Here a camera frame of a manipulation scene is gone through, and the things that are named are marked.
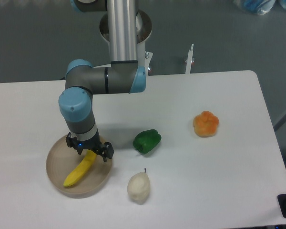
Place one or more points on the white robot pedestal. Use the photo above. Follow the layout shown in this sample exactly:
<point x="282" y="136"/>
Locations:
<point x="143" y="30"/>

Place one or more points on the white pear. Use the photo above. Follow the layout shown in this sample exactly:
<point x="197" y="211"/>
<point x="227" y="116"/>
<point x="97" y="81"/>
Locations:
<point x="139" y="187"/>

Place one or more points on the white frame bracket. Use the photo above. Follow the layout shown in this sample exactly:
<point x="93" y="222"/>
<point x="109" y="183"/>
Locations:
<point x="103" y="66"/>
<point x="189" y="59"/>

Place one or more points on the yellow banana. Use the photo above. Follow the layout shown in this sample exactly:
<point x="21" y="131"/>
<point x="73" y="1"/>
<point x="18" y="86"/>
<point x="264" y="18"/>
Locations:
<point x="82" y="168"/>

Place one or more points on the green bell pepper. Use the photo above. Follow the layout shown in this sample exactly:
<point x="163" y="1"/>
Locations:
<point x="146" y="141"/>

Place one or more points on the white right frame bracket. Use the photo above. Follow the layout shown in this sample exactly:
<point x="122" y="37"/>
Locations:
<point x="189" y="59"/>

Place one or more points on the beige round plate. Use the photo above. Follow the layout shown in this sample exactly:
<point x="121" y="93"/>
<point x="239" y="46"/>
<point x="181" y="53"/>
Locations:
<point x="62" y="160"/>

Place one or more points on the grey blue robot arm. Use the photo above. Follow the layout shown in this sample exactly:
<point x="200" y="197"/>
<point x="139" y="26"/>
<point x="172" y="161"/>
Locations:
<point x="126" y="28"/>

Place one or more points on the white left frame bracket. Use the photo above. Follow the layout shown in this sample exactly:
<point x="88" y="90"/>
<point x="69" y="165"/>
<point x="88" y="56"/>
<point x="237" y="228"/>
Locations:
<point x="103" y="66"/>

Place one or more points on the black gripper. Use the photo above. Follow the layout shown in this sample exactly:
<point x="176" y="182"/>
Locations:
<point x="105" y="150"/>

